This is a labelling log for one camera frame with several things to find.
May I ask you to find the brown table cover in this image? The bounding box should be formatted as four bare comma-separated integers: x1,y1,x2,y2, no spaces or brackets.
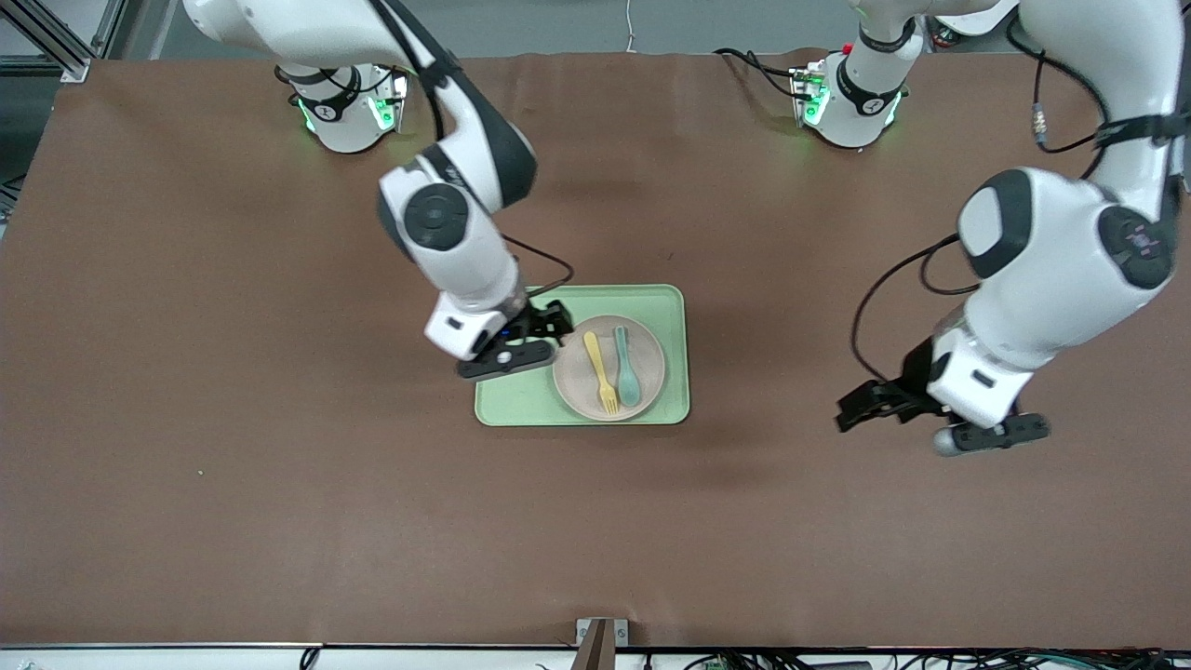
0,51,1191,650

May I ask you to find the thin aluminium frame post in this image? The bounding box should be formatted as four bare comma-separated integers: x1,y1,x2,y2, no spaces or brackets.
88,0,128,59

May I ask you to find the white wheeled background machine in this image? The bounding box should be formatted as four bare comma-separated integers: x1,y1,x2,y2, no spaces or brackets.
926,0,1021,49

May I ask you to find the aluminium frame post with foot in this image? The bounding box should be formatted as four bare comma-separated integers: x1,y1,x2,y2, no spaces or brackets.
0,0,91,84

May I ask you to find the black base power cable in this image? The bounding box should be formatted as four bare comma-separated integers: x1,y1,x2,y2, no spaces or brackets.
714,47,812,101

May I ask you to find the beige round plate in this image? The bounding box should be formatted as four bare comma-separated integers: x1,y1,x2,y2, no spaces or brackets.
553,315,667,422

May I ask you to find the yellow plastic fork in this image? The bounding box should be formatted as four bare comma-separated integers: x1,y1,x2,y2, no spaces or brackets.
582,330,622,416

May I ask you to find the light green rectangular tray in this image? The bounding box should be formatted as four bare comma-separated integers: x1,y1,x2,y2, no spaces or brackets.
475,284,691,427

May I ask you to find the grey base connector plate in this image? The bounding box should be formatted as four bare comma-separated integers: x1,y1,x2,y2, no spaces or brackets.
369,67,411,133
790,60,831,128

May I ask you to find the teal plastic spoon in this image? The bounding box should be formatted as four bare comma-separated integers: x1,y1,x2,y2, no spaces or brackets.
612,325,643,408

